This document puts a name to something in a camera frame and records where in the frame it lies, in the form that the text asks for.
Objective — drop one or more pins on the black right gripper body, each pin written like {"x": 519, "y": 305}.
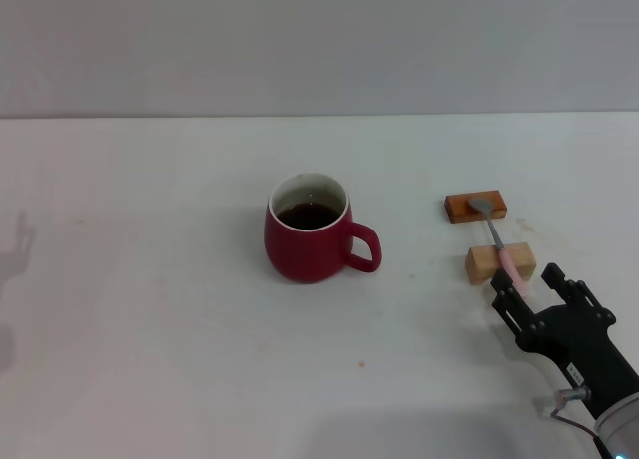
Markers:
{"x": 579, "y": 339}

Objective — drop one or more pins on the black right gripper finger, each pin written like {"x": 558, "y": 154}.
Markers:
{"x": 509, "y": 302}
{"x": 569, "y": 289}

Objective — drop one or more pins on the red ceramic mug with coffee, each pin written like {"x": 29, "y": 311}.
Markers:
{"x": 307, "y": 254}

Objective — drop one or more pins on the light wooden arch block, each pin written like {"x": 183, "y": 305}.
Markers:
{"x": 481, "y": 267}

